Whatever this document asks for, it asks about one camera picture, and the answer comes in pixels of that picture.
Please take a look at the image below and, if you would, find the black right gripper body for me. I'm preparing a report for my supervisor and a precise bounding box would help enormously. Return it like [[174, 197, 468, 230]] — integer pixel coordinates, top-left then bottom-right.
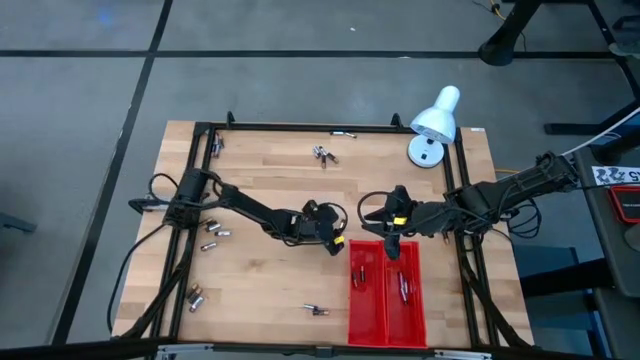
[[363, 199, 441, 240]]

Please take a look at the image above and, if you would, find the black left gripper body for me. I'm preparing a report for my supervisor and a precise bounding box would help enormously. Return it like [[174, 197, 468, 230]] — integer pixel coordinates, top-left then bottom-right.
[[301, 198, 346, 245]]

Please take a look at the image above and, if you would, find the red plastic bin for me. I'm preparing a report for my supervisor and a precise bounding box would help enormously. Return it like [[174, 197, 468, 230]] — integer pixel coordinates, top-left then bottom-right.
[[383, 240, 429, 350], [347, 238, 389, 349]]

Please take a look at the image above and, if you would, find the white desk lamp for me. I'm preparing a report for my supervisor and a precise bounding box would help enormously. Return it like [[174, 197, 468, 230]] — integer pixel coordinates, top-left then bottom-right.
[[407, 84, 462, 170]]

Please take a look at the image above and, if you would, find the black table foot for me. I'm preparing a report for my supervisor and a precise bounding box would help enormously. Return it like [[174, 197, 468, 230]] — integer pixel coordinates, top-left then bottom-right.
[[543, 97, 640, 136]]

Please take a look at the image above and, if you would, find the grey side table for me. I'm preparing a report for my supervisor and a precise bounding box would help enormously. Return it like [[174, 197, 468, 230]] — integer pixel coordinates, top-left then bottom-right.
[[572, 144, 640, 360]]

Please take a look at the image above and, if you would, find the black desk leg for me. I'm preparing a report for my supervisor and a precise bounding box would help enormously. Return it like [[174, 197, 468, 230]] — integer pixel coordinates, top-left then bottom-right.
[[477, 0, 544, 68]]

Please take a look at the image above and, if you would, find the paper with black marks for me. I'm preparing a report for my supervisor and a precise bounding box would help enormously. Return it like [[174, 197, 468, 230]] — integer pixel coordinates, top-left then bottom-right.
[[592, 165, 640, 186]]

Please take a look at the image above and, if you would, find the red framed device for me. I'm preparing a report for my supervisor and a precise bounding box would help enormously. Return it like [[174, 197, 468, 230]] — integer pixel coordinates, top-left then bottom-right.
[[607, 184, 640, 225]]

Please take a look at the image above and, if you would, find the grey round object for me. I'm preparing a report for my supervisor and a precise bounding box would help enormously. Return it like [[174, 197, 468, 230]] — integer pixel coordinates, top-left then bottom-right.
[[624, 224, 640, 254]]

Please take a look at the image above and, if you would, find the person's foot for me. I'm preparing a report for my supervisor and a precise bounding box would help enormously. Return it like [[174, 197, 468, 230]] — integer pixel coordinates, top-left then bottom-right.
[[608, 42, 640, 61]]

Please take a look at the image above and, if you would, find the grey furniture foot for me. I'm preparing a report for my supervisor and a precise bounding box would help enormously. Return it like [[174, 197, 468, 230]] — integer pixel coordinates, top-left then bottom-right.
[[0, 212, 39, 234]]

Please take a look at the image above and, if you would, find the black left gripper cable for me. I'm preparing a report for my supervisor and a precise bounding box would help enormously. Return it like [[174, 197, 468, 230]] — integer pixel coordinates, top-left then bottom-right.
[[319, 201, 350, 229]]

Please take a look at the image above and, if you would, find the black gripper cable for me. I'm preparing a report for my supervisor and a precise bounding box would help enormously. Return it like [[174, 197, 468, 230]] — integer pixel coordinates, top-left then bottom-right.
[[356, 190, 397, 237], [319, 201, 350, 229]]

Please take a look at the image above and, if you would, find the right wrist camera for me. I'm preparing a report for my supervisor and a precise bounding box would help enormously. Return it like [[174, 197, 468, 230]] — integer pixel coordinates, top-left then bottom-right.
[[388, 184, 410, 207]]

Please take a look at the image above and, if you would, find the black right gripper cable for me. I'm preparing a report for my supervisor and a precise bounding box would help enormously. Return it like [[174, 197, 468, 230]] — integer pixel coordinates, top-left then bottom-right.
[[356, 190, 397, 237]]

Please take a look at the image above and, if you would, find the black metal table frame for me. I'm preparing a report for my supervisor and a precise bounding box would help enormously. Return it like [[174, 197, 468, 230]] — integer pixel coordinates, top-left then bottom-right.
[[112, 110, 536, 360]]

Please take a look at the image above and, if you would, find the silver metal bracket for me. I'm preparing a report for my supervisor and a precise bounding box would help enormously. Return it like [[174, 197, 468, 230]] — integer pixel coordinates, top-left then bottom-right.
[[157, 343, 215, 360], [433, 349, 494, 360]]

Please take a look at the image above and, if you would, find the white cable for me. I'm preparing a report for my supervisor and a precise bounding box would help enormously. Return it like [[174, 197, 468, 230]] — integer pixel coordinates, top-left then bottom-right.
[[559, 107, 640, 159]]

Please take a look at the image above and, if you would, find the black power cable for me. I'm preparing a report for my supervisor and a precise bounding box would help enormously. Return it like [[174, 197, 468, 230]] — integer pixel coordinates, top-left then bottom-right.
[[106, 222, 169, 335]]

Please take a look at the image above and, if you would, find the yellow cable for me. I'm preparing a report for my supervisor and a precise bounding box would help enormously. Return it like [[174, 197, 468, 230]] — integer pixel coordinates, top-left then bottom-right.
[[472, 0, 506, 21]]

